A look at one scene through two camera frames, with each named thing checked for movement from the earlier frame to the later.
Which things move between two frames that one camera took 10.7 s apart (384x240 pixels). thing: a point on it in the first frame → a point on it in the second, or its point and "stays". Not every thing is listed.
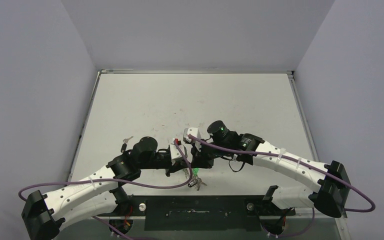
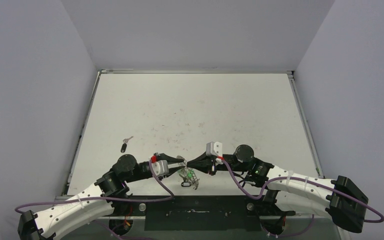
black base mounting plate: x=198 y=213 stays
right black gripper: x=198 y=153 → x=208 y=162
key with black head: x=124 y=145 stays
